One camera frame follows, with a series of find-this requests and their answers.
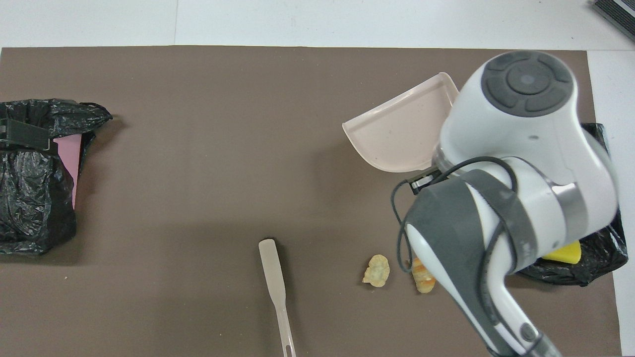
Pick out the brown table mat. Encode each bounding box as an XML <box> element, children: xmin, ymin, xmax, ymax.
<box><xmin>0</xmin><ymin>46</ymin><xmax>622</xmax><ymax>357</ymax></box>

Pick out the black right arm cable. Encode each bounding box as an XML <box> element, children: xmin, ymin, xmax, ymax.
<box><xmin>390</xmin><ymin>156</ymin><xmax>519</xmax><ymax>278</ymax></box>

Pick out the dark ribbed panel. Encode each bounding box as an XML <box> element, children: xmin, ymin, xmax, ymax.
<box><xmin>591</xmin><ymin>0</ymin><xmax>635</xmax><ymax>43</ymax></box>

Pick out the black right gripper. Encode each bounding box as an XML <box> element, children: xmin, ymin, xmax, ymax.
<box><xmin>410</xmin><ymin>168</ymin><xmax>443</xmax><ymax>195</ymax></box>

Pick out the striped orange bread roll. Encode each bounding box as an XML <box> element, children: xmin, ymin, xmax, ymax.
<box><xmin>411</xmin><ymin>257</ymin><xmax>437</xmax><ymax>294</ymax></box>

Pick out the black plastic trash bag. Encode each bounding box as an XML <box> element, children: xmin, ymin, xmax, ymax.
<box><xmin>516</xmin><ymin>122</ymin><xmax>629</xmax><ymax>287</ymax></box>
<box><xmin>0</xmin><ymin>99</ymin><xmax>114</xmax><ymax>256</ymax></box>

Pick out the yellow sponge piece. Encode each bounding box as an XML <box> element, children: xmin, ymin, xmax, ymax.
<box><xmin>542</xmin><ymin>240</ymin><xmax>582</xmax><ymax>264</ymax></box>

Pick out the beige plastic dustpan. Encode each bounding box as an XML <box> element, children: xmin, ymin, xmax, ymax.
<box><xmin>342</xmin><ymin>72</ymin><xmax>459</xmax><ymax>174</ymax></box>

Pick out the pink trash bin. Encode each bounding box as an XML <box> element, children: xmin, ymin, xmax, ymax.
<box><xmin>53</xmin><ymin>135</ymin><xmax>82</xmax><ymax>209</ymax></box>

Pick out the pale bread piece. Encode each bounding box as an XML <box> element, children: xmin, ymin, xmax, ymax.
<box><xmin>362</xmin><ymin>254</ymin><xmax>391</xmax><ymax>288</ymax></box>

